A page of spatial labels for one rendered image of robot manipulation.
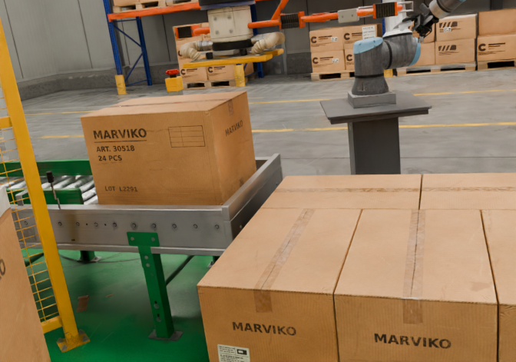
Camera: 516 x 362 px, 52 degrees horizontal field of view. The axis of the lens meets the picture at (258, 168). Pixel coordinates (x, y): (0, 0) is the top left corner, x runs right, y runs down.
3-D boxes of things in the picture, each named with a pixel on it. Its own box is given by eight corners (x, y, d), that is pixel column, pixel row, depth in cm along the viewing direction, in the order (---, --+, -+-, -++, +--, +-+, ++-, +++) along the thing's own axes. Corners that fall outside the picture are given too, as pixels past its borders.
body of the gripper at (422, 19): (410, 31, 236) (429, 14, 226) (410, 18, 240) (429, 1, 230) (423, 39, 238) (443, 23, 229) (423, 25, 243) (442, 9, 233)
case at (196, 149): (98, 206, 229) (79, 116, 218) (146, 177, 265) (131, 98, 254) (224, 208, 208) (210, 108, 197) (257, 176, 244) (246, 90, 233)
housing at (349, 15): (338, 23, 194) (337, 11, 192) (340, 22, 200) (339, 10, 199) (357, 21, 192) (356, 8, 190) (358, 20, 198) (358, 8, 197)
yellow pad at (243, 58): (182, 69, 204) (180, 56, 203) (192, 65, 213) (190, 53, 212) (266, 61, 194) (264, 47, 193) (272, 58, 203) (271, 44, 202)
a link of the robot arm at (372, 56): (349, 74, 278) (347, 40, 273) (378, 69, 281) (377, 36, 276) (362, 76, 263) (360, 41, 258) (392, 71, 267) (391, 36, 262)
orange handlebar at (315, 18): (167, 40, 214) (166, 31, 213) (196, 34, 242) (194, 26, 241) (402, 13, 187) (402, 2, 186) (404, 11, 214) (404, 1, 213)
